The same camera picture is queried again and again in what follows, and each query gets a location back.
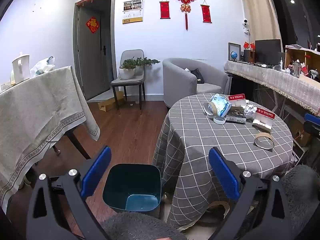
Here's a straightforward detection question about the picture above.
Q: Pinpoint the dark wooden speaker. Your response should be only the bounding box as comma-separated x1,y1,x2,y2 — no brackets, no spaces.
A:
244,49,255,63

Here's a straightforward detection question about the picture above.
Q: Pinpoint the picture frame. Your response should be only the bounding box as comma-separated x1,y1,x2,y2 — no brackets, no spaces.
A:
228,42,242,62

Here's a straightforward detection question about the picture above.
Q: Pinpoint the table with beige cloth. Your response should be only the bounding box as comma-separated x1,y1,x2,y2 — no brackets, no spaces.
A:
0,65,101,213

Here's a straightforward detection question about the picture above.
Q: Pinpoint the person's leg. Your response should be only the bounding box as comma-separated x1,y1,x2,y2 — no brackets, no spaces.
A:
281,164,320,240
101,211,185,240

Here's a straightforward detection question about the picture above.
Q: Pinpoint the black monitor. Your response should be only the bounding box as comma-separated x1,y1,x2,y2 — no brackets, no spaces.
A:
254,39,282,64

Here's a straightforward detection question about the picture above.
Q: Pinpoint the flat cardboard box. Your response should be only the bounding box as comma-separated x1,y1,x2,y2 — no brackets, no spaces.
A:
97,91,125,112

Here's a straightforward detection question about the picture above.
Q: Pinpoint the open cardboard box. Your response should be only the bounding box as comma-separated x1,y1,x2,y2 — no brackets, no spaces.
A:
285,44,320,80

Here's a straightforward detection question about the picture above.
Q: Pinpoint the grey dining chair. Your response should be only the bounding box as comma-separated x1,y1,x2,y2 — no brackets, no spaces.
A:
111,49,146,115

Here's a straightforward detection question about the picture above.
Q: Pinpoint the potted green plant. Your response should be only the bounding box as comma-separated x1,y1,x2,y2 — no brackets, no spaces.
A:
118,57,161,80

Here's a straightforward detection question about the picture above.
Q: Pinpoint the white electric kettle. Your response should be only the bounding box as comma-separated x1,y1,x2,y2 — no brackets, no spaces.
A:
10,52,31,84

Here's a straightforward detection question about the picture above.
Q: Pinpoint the long desk with fringed cloth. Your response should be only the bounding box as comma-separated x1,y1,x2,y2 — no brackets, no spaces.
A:
224,60,320,117

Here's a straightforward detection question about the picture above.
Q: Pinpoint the person's left leg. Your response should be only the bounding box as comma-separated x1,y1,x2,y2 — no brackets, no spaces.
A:
101,211,185,240

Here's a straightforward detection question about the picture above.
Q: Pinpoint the red hanging scroll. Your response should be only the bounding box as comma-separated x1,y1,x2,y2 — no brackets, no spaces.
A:
200,0,212,24
159,0,171,20

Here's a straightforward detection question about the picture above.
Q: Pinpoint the grey door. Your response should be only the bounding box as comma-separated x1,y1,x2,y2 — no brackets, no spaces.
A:
77,5,112,100

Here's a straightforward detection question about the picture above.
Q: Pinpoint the red white card packet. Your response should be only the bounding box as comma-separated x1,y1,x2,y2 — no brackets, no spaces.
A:
252,107,276,133
227,94,249,108

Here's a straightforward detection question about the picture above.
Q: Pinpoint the wall calendar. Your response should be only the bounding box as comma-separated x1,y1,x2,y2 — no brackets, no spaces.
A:
122,0,143,25

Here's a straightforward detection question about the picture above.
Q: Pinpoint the white plastic bag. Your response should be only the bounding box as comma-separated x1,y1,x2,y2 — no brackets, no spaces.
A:
30,56,56,78

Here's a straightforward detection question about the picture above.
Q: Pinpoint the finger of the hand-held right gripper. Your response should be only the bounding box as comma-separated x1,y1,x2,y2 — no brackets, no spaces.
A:
304,112,320,140

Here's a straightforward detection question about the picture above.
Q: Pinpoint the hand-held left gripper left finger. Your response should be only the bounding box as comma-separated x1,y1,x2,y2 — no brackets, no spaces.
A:
26,145,112,240

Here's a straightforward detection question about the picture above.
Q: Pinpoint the teal plastic waste bin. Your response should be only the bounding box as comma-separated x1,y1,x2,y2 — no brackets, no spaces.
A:
102,163,162,218

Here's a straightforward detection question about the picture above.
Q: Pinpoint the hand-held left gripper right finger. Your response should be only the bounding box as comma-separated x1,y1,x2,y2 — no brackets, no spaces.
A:
208,147,293,240

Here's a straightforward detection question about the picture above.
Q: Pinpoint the white paper ball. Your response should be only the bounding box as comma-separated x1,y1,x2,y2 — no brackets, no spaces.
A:
244,104,257,119

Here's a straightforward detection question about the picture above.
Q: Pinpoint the dark wooden table leg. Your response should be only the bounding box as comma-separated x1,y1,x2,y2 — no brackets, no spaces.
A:
51,141,62,155
65,127,92,160

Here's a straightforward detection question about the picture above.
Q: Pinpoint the dark box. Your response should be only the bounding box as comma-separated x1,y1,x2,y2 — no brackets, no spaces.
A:
225,111,247,124

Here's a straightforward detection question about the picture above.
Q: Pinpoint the grey armchair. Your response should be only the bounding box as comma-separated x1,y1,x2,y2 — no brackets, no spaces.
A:
162,57,229,109

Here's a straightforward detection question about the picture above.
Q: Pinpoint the cardboard tape ring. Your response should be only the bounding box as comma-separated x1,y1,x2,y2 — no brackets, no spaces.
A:
254,132,274,150
203,102,218,118

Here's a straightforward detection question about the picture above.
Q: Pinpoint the red diamond door decoration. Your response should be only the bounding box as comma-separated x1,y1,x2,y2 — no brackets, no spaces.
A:
85,17,100,33

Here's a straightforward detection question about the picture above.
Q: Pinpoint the person's right leg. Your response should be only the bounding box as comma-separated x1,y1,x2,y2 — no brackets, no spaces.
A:
281,164,320,240

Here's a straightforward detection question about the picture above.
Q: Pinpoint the blue white tissue pack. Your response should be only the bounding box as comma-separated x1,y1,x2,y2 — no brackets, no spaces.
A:
209,94,233,117

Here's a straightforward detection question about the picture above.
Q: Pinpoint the black bag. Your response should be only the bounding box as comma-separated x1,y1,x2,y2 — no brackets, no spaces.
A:
190,68,205,85

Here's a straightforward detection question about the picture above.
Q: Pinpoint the grey checked tablecloth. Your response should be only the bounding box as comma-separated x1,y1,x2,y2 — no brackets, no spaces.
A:
152,93,295,228

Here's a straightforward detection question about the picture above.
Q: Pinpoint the beige curtain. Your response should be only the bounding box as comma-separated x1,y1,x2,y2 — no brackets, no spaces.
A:
237,0,283,45

